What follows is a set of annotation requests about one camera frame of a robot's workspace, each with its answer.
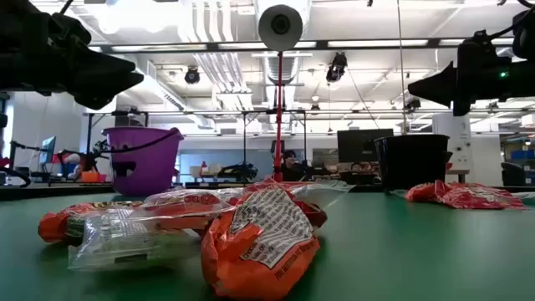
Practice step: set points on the black plastic bucket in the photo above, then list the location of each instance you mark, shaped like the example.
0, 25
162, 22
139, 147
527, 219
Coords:
411, 163

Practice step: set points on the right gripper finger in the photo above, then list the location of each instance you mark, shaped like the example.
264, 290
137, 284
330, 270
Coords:
443, 77
443, 94

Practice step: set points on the orange white printed candy wrapper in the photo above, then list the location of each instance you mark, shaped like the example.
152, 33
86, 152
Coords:
259, 251

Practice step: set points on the clear green candy wrapper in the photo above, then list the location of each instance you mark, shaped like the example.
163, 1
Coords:
524, 197

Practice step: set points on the purple plastic bucket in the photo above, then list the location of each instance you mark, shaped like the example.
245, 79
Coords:
142, 167

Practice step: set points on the black background robot arm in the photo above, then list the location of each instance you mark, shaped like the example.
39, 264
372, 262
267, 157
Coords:
238, 171

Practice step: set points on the white plush toy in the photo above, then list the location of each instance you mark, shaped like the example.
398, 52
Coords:
73, 159

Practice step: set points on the small computer monitor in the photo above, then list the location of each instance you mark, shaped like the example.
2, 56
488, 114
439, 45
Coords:
47, 150

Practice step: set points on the black office chair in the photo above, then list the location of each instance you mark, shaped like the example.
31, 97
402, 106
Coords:
513, 173

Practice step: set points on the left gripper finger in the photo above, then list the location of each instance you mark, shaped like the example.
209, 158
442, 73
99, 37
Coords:
104, 64
104, 90

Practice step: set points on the red desk lamp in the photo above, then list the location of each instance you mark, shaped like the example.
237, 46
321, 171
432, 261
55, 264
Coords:
278, 125

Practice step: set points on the person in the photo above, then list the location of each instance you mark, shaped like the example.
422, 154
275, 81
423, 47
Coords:
289, 165

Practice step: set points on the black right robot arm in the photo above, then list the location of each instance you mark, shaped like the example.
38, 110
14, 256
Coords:
524, 35

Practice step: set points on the black monitor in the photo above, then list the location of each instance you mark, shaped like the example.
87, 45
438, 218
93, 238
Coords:
359, 146

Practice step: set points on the blue storage bins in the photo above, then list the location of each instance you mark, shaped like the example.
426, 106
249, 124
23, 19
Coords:
522, 154

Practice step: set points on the black ceiling camera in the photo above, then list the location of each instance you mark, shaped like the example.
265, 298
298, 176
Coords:
336, 67
412, 103
192, 76

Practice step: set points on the orange box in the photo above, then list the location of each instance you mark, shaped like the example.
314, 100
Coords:
90, 177

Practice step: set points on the green table mat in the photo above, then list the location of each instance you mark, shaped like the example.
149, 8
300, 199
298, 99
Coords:
418, 251

